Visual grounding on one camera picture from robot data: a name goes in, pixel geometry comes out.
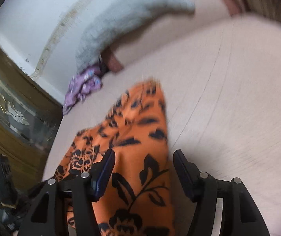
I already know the pink brown folded blanket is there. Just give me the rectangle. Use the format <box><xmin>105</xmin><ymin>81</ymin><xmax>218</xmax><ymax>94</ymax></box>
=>
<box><xmin>101</xmin><ymin>0</ymin><xmax>244</xmax><ymax>73</ymax></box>

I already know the dark wooden glass cabinet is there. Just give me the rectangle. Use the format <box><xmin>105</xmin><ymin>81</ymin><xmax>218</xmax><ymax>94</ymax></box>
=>
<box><xmin>0</xmin><ymin>29</ymin><xmax>64</xmax><ymax>236</ymax></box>

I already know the purple floral garment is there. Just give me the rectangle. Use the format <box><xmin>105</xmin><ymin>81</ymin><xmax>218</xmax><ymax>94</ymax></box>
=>
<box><xmin>62</xmin><ymin>64</ymin><xmax>102</xmax><ymax>116</ymax></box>

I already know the orange black floral blouse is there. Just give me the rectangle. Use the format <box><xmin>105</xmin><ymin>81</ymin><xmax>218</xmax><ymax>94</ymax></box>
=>
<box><xmin>54</xmin><ymin>79</ymin><xmax>175</xmax><ymax>235</ymax></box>

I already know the grey quilted blanket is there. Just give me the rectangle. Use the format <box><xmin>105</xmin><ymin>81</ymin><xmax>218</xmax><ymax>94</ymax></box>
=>
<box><xmin>75</xmin><ymin>0</ymin><xmax>195</xmax><ymax>74</ymax></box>

